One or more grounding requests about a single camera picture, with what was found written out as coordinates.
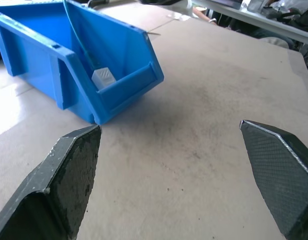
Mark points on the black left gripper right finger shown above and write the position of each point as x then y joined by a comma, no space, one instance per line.
281,175

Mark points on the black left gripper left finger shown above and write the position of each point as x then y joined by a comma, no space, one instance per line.
58,180

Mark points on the blue plastic storage bin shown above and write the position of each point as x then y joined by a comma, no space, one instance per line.
76,60

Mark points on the grey background table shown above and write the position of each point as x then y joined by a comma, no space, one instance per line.
259,20

